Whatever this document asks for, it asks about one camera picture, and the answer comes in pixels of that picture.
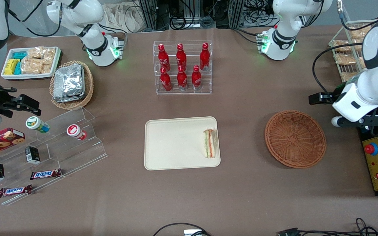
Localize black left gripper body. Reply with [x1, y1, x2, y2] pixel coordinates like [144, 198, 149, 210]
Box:
[334, 88, 347, 105]

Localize triangle sandwich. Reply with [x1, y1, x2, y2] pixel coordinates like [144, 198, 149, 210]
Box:
[203, 128, 218, 159]

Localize light oval wicker basket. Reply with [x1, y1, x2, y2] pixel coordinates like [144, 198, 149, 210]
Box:
[49, 60, 94, 110]

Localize round brown wicker basket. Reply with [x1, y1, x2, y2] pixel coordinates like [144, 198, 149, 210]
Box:
[264, 110, 327, 169]

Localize beige plastic tray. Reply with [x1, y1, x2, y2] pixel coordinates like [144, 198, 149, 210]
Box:
[144, 116, 221, 171]

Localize green lid yogurt cup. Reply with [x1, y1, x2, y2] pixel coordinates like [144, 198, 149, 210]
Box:
[25, 116, 50, 133]

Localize white plastic bin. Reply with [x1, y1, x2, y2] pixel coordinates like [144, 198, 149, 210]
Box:
[1, 46, 62, 81]

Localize yellow snack packet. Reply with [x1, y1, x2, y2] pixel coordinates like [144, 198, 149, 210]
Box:
[4, 59, 20, 75]

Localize clear rice cracker pack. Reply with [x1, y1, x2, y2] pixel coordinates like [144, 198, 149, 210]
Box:
[41, 59, 54, 74]
[42, 48, 57, 60]
[21, 58, 43, 74]
[27, 47, 43, 59]

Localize silver foil packet stack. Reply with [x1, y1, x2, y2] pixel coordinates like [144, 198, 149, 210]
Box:
[53, 64, 86, 103]

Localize clear acrylic stepped display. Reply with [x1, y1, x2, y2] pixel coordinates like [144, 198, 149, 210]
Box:
[0, 107, 109, 206]

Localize red lid yogurt cup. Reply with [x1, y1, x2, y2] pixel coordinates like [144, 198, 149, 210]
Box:
[66, 124, 88, 141]

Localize Snickers chocolate bar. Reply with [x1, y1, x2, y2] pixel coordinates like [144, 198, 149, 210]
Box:
[30, 168, 62, 180]
[0, 185, 32, 198]

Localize red cola bottle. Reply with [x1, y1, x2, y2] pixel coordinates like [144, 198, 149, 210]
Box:
[177, 66, 188, 91]
[158, 44, 171, 70]
[191, 65, 202, 90]
[160, 67, 172, 92]
[199, 42, 210, 71]
[176, 43, 187, 69]

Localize cream cloth bag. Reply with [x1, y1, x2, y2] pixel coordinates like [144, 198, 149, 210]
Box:
[103, 3, 143, 32]

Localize clear acrylic bottle rack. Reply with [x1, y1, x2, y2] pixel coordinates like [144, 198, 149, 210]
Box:
[153, 40, 213, 95]

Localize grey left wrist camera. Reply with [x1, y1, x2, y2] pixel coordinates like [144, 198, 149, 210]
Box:
[331, 116, 378, 128]

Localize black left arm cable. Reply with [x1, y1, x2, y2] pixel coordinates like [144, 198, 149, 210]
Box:
[312, 43, 364, 95]

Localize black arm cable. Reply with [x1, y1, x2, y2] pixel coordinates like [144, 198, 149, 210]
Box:
[312, 43, 364, 95]
[8, 0, 61, 37]

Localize white wire rack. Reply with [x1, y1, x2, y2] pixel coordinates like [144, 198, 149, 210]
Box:
[328, 19, 378, 82]

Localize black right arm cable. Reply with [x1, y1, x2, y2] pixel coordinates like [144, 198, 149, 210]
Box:
[8, 0, 61, 37]

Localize tangled black cables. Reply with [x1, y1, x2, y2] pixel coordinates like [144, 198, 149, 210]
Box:
[243, 0, 274, 27]

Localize black coiled cable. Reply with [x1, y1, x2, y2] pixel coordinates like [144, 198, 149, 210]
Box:
[355, 218, 378, 236]

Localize black cable with connector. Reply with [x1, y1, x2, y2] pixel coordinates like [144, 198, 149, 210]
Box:
[277, 227, 378, 236]

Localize aluminium profile frame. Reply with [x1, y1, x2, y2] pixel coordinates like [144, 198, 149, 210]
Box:
[138, 0, 243, 30]

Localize black looped cable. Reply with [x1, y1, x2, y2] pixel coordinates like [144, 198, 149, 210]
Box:
[152, 223, 210, 236]

